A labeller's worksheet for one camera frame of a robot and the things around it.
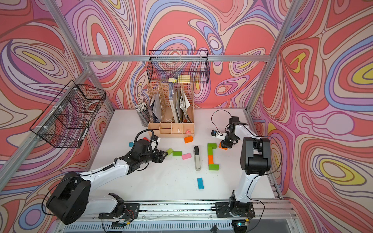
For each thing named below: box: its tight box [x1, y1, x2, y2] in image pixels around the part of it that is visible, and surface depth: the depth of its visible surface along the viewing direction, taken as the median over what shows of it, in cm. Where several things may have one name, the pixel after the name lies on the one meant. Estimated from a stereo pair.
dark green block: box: [208, 164, 220, 171], surface depth 90 cm
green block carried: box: [207, 147, 214, 156], surface depth 96 cm
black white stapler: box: [194, 145, 202, 171], surface depth 90 cm
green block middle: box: [172, 150, 183, 157], surface depth 96 cm
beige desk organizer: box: [147, 82, 195, 138], surface depth 103 cm
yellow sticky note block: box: [168, 74, 191, 84], surface depth 86 cm
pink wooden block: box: [181, 152, 192, 161], surface depth 95 cm
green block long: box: [207, 142, 218, 150], surface depth 98 cm
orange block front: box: [207, 155, 215, 166], surface depth 93 cm
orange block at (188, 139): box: [184, 135, 194, 144], surface depth 103 cm
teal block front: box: [196, 177, 205, 190], surface depth 84 cm
